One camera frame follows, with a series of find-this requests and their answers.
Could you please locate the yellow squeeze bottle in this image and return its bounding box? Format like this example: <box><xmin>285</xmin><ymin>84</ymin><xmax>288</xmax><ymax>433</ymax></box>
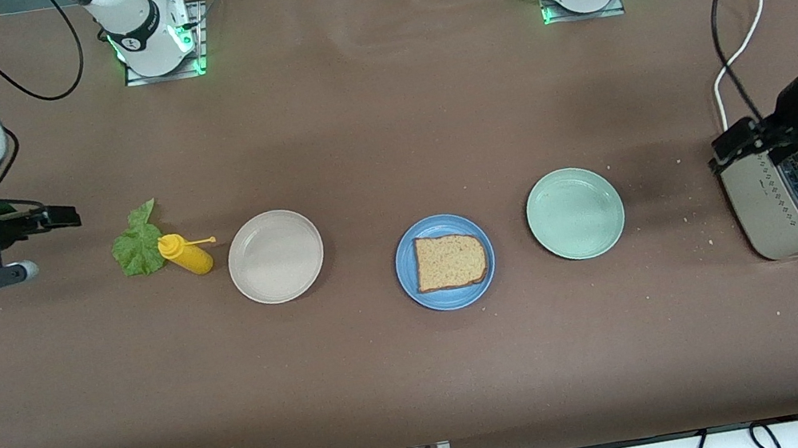
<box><xmin>156</xmin><ymin>226</ymin><xmax>222</xmax><ymax>282</ymax></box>

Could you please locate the green round plate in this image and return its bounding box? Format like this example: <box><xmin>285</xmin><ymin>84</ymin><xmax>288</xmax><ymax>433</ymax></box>
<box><xmin>520</xmin><ymin>160</ymin><xmax>632</xmax><ymax>268</ymax></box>

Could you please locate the green lettuce leaf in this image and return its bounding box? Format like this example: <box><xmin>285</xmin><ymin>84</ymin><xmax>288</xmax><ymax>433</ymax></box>
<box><xmin>105</xmin><ymin>198</ymin><xmax>170</xmax><ymax>281</ymax></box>

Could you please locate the blue round plate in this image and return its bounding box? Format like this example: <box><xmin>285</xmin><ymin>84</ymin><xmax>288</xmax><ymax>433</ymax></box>
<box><xmin>389</xmin><ymin>207</ymin><xmax>503</xmax><ymax>318</ymax></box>

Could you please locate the brown bread slice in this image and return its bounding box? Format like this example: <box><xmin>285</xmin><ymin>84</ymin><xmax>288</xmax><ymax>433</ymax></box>
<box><xmin>410</xmin><ymin>227</ymin><xmax>493</xmax><ymax>295</ymax></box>

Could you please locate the white round plate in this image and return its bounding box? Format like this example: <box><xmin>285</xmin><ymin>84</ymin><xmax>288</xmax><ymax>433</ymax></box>
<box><xmin>220</xmin><ymin>203</ymin><xmax>332</xmax><ymax>311</ymax></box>

